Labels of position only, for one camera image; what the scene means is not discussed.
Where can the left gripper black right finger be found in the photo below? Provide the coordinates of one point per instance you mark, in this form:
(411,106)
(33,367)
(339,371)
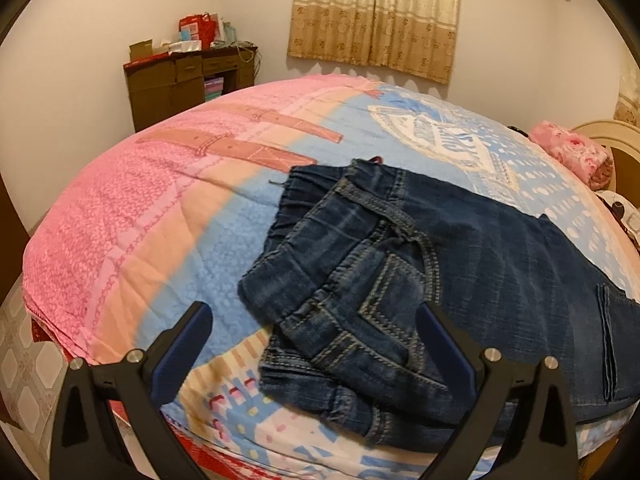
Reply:
(541,440)

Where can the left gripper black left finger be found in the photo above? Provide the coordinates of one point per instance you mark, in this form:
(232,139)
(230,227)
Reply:
(86,442)

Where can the dark blue denim jeans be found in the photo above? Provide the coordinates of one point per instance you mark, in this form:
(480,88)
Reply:
(355,251)

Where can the white patterned pillow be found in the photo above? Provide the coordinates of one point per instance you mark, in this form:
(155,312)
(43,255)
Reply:
(625,213)

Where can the pink and blue bedspread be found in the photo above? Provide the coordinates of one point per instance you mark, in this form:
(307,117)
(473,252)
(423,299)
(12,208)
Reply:
(179,211)

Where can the pink floral folded blanket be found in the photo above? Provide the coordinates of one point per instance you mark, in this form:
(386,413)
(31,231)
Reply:
(585,158)

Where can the cream and brown headboard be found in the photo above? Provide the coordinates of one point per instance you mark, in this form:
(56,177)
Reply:
(622,140)

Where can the beige curtain at right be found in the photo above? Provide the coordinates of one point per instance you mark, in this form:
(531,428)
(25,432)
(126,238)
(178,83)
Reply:
(627,107)

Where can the dark brown wooden desk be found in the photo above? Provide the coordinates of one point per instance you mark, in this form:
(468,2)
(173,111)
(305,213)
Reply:
(168,84)

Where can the cardboard box on desk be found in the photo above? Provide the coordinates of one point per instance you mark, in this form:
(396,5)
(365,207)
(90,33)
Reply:
(144,49)

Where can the red gift bag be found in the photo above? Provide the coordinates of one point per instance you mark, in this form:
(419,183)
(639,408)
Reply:
(201,27)

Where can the beige patterned window curtain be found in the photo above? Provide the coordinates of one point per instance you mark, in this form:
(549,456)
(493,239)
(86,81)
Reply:
(415,37)

